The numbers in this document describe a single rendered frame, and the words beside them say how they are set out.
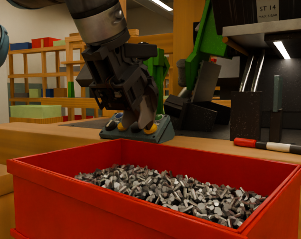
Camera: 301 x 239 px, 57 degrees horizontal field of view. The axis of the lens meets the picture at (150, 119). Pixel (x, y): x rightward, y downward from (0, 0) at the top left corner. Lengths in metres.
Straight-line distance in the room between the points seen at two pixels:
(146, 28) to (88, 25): 12.04
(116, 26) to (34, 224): 0.29
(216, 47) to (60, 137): 0.46
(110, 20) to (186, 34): 0.79
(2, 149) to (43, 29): 9.20
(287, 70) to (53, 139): 0.67
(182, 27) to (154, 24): 11.13
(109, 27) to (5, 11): 8.89
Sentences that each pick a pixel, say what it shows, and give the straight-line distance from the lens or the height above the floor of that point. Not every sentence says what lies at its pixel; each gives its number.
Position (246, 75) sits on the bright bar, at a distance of 0.68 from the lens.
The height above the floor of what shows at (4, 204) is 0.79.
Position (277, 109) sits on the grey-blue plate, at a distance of 0.63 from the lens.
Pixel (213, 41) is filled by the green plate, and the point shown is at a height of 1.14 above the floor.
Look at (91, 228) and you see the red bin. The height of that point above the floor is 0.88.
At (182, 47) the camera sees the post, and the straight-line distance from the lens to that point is 1.19.
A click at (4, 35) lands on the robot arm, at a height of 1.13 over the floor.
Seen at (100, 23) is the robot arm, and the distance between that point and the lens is 0.42.
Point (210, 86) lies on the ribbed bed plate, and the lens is 0.90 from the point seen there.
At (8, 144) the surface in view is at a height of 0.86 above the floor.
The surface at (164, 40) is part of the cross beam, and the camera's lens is 1.33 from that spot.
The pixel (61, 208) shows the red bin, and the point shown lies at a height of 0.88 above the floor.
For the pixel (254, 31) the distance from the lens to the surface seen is 0.55.
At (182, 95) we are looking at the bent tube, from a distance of 0.83.
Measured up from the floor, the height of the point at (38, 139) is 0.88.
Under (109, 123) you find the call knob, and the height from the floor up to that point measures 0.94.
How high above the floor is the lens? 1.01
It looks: 6 degrees down
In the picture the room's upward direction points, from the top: straight up
